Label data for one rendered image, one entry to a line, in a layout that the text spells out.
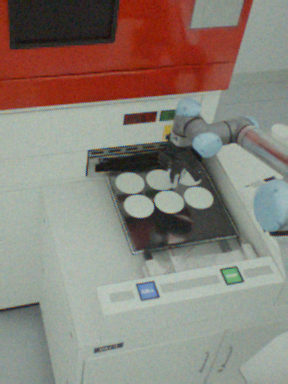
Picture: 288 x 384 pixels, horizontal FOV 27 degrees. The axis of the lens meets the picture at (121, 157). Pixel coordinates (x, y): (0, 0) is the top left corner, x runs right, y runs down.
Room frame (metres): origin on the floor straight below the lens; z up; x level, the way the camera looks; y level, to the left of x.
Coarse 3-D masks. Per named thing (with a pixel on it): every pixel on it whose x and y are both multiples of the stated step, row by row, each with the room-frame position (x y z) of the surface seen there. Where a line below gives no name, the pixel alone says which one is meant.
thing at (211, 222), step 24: (144, 168) 1.52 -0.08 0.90; (168, 168) 1.54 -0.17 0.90; (120, 192) 1.39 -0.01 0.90; (144, 192) 1.40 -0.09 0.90; (168, 216) 1.31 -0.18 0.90; (192, 216) 1.32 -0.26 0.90; (216, 216) 1.34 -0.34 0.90; (144, 240) 1.19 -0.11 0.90; (168, 240) 1.21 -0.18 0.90; (192, 240) 1.22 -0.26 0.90
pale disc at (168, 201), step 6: (162, 192) 1.41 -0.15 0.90; (168, 192) 1.42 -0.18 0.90; (156, 198) 1.38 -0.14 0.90; (162, 198) 1.39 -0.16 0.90; (168, 198) 1.39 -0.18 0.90; (174, 198) 1.39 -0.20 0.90; (180, 198) 1.40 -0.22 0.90; (156, 204) 1.35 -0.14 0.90; (162, 204) 1.36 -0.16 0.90; (168, 204) 1.36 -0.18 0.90; (174, 204) 1.37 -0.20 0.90; (180, 204) 1.37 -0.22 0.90; (168, 210) 1.34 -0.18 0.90; (174, 210) 1.34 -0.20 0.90
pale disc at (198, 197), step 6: (186, 192) 1.43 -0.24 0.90; (192, 192) 1.43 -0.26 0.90; (198, 192) 1.44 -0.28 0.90; (204, 192) 1.44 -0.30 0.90; (186, 198) 1.40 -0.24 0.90; (192, 198) 1.41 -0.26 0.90; (198, 198) 1.41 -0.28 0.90; (204, 198) 1.41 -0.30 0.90; (210, 198) 1.42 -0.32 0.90; (192, 204) 1.38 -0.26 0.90; (198, 204) 1.38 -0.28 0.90; (204, 204) 1.39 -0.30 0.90; (210, 204) 1.39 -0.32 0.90
